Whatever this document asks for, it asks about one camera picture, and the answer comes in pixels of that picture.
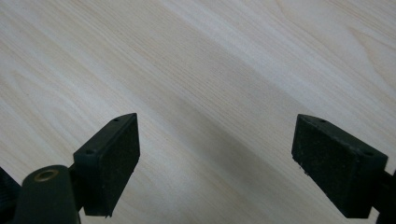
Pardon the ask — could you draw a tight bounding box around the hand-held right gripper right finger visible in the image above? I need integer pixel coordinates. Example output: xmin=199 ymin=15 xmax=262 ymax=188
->
xmin=290 ymin=113 xmax=389 ymax=219

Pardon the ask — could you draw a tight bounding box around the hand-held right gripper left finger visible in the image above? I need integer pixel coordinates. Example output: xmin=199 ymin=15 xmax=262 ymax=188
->
xmin=72 ymin=112 xmax=141 ymax=218

